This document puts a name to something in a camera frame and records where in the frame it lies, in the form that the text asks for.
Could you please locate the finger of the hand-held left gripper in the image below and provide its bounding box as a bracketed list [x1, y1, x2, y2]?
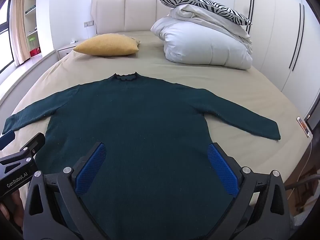
[19, 132, 47, 158]
[0, 131, 16, 151]

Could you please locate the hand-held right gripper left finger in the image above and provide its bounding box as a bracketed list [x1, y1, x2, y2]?
[22, 142, 107, 240]

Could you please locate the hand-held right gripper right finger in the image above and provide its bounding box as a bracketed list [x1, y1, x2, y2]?
[207, 142, 292, 240]

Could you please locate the dark green sweater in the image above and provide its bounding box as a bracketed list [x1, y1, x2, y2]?
[2, 72, 281, 240]

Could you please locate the person's left hand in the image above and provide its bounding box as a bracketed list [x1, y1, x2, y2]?
[0, 189, 25, 230]

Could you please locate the white window ledge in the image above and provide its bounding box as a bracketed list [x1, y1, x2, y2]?
[0, 50, 59, 105]

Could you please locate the smartphone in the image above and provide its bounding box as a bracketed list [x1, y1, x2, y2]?
[296, 116, 312, 138]

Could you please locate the white nightstand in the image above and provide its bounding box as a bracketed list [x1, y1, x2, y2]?
[57, 41, 83, 60]

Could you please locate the window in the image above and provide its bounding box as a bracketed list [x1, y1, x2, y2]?
[0, 0, 15, 73]

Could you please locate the bed with beige sheet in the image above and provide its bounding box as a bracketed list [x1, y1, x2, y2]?
[0, 30, 313, 240]

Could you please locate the beige curtain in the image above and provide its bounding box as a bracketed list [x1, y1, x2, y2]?
[10, 0, 32, 63]

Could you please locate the yellow pillow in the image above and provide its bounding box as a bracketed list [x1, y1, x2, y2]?
[74, 33, 140, 56]

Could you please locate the white duvet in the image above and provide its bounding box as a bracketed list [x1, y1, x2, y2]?
[150, 5, 253, 70]

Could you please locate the white wardrobe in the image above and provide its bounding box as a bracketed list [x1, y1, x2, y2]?
[234, 0, 320, 120]

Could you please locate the beige padded headboard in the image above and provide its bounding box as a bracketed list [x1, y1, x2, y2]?
[90, 0, 175, 35]

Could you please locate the zebra striped pillow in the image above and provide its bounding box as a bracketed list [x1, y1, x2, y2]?
[156, 0, 252, 26]

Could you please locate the white charging cable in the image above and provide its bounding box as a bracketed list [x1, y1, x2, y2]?
[299, 135, 313, 180]

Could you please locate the white wall shelf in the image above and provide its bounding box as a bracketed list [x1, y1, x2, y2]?
[24, 0, 43, 58]

